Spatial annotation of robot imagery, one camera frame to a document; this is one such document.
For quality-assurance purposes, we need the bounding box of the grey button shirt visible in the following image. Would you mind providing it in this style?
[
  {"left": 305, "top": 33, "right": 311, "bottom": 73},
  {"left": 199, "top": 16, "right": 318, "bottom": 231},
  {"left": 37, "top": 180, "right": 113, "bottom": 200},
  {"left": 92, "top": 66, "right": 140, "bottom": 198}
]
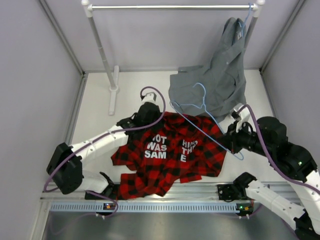
[{"left": 168, "top": 17, "right": 246, "bottom": 122}]

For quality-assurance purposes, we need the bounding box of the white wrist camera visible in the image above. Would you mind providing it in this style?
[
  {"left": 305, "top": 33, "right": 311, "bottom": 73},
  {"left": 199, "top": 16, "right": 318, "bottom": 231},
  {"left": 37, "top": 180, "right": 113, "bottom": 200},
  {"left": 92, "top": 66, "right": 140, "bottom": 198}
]
[
  {"left": 230, "top": 103, "right": 251, "bottom": 122},
  {"left": 141, "top": 92, "right": 157, "bottom": 104}
]

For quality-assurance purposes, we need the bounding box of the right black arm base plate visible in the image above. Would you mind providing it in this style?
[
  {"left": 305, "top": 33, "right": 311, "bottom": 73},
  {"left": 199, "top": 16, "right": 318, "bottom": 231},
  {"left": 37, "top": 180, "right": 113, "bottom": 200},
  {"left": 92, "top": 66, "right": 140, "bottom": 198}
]
[{"left": 217, "top": 184, "right": 247, "bottom": 202}]

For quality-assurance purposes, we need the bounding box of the red black plaid shirt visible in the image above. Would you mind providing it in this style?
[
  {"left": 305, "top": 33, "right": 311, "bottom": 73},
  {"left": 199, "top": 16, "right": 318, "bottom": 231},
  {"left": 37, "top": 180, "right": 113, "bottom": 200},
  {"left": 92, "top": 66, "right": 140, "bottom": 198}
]
[{"left": 111, "top": 112, "right": 226, "bottom": 200}]

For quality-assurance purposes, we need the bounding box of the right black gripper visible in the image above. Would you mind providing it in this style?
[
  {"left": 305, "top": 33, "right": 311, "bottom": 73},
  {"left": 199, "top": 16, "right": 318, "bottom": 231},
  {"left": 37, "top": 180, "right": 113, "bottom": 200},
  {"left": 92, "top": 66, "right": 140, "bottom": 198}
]
[{"left": 217, "top": 119, "right": 273, "bottom": 158}]

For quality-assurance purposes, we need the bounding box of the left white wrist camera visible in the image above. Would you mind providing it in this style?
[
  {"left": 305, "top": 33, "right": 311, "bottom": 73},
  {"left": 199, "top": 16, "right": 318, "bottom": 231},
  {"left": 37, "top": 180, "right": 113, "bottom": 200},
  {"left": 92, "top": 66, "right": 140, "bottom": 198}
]
[{"left": 141, "top": 92, "right": 157, "bottom": 104}]

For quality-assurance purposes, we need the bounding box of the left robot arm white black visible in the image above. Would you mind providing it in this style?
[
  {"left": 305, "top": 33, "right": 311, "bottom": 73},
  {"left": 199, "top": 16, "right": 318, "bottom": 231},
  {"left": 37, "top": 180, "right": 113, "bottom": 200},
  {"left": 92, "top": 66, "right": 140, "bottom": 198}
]
[{"left": 46, "top": 102, "right": 164, "bottom": 200}]

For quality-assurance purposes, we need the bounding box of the grey slotted cable duct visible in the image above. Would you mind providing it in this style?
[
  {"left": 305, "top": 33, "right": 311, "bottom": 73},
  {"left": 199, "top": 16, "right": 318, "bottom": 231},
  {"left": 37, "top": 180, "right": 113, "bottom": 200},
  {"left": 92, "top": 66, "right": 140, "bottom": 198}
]
[{"left": 50, "top": 202, "right": 253, "bottom": 214}]

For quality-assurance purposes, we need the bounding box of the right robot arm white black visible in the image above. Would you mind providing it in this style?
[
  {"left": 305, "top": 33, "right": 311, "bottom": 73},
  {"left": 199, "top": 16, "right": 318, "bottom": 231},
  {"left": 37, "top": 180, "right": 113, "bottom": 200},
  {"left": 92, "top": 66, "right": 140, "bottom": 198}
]
[{"left": 218, "top": 116, "right": 320, "bottom": 240}]

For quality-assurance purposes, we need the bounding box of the white clothes rack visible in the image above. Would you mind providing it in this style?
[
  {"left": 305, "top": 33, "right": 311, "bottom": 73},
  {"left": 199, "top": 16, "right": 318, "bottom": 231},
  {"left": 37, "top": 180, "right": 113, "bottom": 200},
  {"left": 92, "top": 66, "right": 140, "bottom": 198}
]
[{"left": 81, "top": 0, "right": 266, "bottom": 116}]

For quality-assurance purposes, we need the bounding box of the aluminium mounting rail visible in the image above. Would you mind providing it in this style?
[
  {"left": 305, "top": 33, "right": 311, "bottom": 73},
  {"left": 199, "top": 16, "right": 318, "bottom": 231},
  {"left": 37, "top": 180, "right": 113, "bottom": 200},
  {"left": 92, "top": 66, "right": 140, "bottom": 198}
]
[{"left": 39, "top": 181, "right": 313, "bottom": 203}]

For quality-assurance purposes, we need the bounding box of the blue hanger holding grey shirt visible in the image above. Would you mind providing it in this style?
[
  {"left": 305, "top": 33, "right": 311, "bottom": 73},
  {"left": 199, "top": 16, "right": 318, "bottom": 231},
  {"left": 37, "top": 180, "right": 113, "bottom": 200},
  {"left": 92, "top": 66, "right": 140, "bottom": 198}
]
[{"left": 238, "top": 2, "right": 254, "bottom": 38}]

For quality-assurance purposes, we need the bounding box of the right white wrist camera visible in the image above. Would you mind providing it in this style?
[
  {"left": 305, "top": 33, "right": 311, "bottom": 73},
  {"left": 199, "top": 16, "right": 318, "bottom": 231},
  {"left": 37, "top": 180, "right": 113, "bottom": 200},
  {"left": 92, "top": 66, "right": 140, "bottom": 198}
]
[{"left": 230, "top": 103, "right": 251, "bottom": 122}]

